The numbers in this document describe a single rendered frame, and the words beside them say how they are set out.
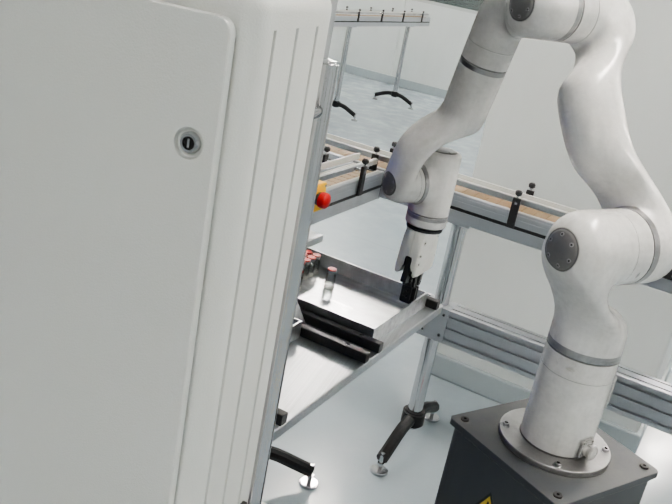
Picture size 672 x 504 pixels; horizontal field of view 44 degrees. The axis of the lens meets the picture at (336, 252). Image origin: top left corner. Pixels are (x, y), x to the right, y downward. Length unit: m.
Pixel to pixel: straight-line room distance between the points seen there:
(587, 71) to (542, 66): 1.71
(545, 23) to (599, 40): 0.11
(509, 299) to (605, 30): 1.95
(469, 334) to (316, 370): 1.27
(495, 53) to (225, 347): 0.95
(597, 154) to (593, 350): 0.30
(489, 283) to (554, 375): 1.90
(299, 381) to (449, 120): 0.56
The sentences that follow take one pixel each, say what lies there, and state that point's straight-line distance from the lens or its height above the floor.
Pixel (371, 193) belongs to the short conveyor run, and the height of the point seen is 0.87.
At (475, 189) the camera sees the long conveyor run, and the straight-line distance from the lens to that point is 2.59.
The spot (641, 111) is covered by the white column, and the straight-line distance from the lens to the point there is 3.04.
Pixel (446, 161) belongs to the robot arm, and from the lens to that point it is 1.65.
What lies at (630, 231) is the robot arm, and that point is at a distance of 1.32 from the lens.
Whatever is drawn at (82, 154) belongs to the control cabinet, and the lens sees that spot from 0.72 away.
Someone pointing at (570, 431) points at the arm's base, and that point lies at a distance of 1.44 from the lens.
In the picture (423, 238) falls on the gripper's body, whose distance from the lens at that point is 1.69.
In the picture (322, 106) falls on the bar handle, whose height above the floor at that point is 1.44.
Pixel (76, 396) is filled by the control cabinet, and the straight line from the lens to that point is 0.81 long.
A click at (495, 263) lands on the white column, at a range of 3.26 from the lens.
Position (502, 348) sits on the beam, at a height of 0.49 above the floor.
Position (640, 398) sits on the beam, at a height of 0.50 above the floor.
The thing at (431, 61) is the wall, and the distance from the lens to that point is 10.31.
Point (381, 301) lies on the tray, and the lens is 1.82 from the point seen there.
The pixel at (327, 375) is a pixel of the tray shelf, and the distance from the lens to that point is 1.49.
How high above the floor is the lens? 1.60
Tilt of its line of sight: 21 degrees down
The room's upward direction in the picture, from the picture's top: 11 degrees clockwise
